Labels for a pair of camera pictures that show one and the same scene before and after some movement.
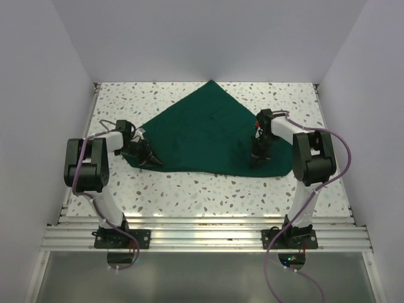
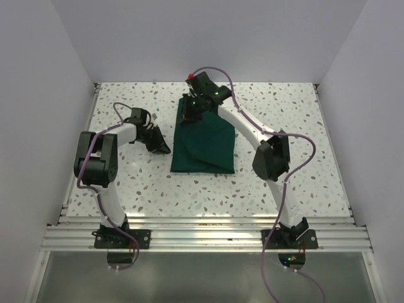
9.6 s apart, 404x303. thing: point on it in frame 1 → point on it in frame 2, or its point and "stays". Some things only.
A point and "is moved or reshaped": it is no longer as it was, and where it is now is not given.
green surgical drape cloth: x=209 y=130 is moved or reshaped
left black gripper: x=148 y=154 → x=160 y=141
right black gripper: x=256 y=153 → x=186 y=116
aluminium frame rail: x=76 y=234 stays
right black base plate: x=290 y=239 stays
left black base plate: x=115 y=239 stays
